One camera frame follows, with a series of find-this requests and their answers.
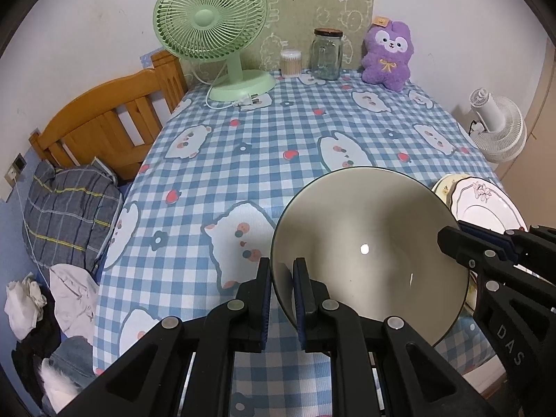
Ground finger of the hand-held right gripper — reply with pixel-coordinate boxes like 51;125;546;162
438;225;516;270
459;220;556;271

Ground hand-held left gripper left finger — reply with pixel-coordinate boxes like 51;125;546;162
56;257;272;417

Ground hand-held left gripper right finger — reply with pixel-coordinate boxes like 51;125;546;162
293;257;513;417

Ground white plate with red flower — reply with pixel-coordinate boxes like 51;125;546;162
452;175;529;233

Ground round yellow floral plate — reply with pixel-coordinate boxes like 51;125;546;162
431;174;461;209

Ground cream floral bowl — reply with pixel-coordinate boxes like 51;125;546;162
270;167;471;348

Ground beige door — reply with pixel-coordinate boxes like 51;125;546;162
495;30;556;244

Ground white clip fan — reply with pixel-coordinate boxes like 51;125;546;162
468;88;528;164

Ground blue jeans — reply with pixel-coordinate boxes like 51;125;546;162
43;335;97;394

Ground purple plush bunny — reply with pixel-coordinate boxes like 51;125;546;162
361;18;413;92

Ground grey plaid pillow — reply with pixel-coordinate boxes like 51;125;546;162
23;158;124;274

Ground white furry item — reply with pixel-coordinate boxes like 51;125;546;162
37;358;83;417

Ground dark clothing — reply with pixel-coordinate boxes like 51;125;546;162
11;287;64;400

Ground cotton swab container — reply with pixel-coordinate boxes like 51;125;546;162
280;49;302;77

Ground glass jar with dark lid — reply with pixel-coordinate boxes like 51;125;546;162
310;28;344;81

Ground green cartoon print board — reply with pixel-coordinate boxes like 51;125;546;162
180;0;375;85

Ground green desk fan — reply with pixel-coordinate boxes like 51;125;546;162
153;0;277;103

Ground white fan cable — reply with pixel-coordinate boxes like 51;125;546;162
205;63;261;110

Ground wall socket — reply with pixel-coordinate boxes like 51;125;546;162
3;153;27;188

